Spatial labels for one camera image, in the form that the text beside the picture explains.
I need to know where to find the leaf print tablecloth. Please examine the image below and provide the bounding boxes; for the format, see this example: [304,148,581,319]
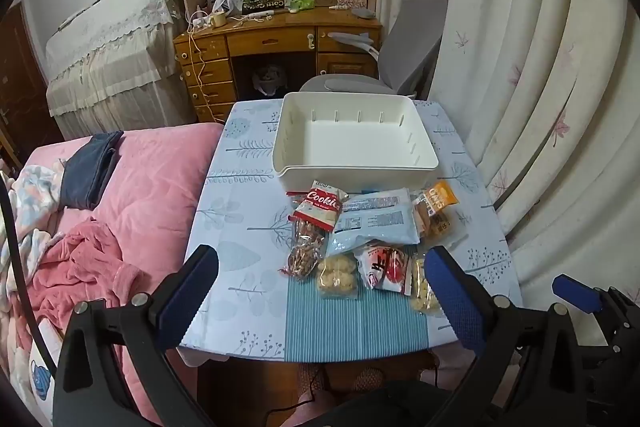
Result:
[177,99,523,364]

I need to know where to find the clear bread packet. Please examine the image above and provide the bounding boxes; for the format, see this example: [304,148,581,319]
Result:
[410,192,463,240]

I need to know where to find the red and white snack packet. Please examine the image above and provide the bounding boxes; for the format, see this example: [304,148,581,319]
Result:
[354,244,413,297]

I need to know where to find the navy folded cloth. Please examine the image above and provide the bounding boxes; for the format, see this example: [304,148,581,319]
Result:
[59,131,125,210]

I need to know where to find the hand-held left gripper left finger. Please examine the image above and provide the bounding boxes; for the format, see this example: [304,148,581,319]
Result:
[52,244,221,427]

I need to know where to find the thick black cable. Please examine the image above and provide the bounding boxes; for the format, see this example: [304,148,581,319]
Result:
[0,177,56,373]

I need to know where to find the pink blanket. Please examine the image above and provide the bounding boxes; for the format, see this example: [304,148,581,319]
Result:
[10,123,226,427]

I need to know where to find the red cookie packet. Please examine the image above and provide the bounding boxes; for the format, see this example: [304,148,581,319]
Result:
[286,180,349,235]

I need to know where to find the clear round biscuit packet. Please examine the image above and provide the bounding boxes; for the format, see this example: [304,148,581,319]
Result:
[316,255,360,300]

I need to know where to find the orange oat bar packet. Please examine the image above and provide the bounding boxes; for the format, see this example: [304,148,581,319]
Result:
[425,181,460,212]

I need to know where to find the trash bin with bag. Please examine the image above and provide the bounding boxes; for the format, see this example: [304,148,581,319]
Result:
[251,64,288,96]

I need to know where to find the wooden desk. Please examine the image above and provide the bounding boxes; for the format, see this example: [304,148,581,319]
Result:
[172,9,383,124]

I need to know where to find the grey office chair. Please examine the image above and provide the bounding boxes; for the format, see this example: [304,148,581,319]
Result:
[299,0,453,100]

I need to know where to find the clear bag yellow biscuits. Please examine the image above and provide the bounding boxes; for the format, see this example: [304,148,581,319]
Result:
[410,257,443,315]

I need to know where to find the white printed cloth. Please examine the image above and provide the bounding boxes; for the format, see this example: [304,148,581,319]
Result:
[27,317,66,423]

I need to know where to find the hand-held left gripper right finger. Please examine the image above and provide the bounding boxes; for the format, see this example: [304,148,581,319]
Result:
[424,245,585,427]

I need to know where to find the pastel floral blanket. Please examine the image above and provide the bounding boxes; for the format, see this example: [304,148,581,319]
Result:
[0,162,66,303]

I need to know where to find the white plastic bin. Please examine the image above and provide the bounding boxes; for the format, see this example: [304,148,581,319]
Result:
[271,91,440,194]

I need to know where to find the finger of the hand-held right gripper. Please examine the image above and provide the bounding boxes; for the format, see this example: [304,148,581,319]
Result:
[551,273,605,315]

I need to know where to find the cream floral curtain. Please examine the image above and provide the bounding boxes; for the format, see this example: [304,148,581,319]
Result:
[377,0,640,338]

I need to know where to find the thin black cable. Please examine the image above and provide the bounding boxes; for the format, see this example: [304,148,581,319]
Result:
[264,367,327,427]

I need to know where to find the dark printed box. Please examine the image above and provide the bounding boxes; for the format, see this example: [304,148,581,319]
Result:
[241,0,287,14]

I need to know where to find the brown nut snack packet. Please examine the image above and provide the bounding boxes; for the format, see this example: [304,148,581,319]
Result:
[279,219,328,282]

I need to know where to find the pink fleece robe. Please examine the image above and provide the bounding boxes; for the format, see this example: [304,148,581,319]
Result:
[30,217,151,338]

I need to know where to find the pink slipper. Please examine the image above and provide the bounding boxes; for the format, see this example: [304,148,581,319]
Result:
[297,364,331,393]
[354,367,387,393]

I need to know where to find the light blue snack packet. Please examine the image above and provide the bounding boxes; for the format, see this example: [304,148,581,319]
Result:
[325,188,421,258]

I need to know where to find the white cable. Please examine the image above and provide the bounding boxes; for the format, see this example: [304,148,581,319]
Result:
[185,19,226,112]

